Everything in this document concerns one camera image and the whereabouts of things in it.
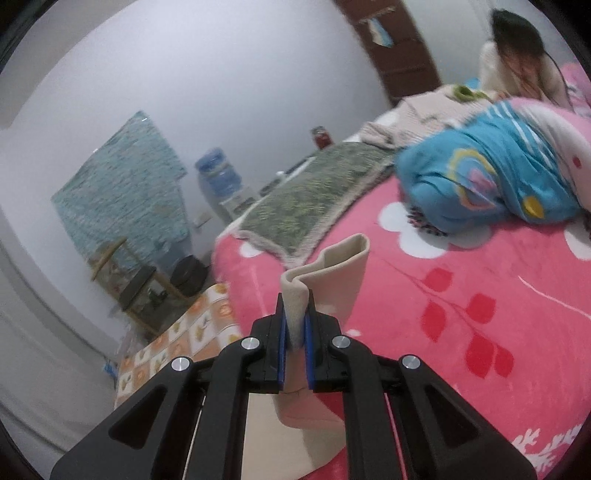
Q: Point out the white water dispenser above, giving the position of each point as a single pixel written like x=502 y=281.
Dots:
x=235 y=205

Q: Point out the wooden chair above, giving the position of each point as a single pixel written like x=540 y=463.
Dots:
x=138 y=281

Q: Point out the teal floral hanging cloth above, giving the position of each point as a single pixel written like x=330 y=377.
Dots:
x=120 y=184

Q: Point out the blue water bottle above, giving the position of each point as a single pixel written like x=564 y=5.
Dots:
x=217 y=173

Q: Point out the small hanging cloth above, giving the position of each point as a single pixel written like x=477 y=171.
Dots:
x=381 y=34

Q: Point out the small blue object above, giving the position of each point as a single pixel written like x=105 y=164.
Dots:
x=109 y=369

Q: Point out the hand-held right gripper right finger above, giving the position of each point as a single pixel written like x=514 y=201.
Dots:
x=310 y=355

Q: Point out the beige knitted cloth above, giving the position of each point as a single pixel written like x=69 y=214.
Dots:
x=415 y=115

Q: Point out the dark red jar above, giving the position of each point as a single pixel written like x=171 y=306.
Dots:
x=322 y=138

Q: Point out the green patterned pillow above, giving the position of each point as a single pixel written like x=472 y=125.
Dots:
x=314 y=198

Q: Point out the blue floral quilt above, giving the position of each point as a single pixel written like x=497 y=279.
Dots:
x=489 y=184

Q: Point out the beige zip jacket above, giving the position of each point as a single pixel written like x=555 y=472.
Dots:
x=341 y=272

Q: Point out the black round object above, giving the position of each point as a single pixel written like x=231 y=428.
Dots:
x=189 y=277

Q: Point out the brown wooden door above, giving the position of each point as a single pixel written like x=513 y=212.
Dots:
x=401 y=60

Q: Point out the small green object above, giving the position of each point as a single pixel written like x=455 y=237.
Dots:
x=464 y=92

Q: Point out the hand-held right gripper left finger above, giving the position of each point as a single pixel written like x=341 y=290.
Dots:
x=281 y=350

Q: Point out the tile pattern tablecloth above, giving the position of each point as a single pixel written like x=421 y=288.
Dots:
x=203 y=323

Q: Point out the white curtain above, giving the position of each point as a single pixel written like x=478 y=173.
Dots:
x=46 y=346

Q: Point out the white wall socket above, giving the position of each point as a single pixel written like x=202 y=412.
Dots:
x=202 y=219

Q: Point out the pink floral blanket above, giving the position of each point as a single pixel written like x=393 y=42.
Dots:
x=415 y=323

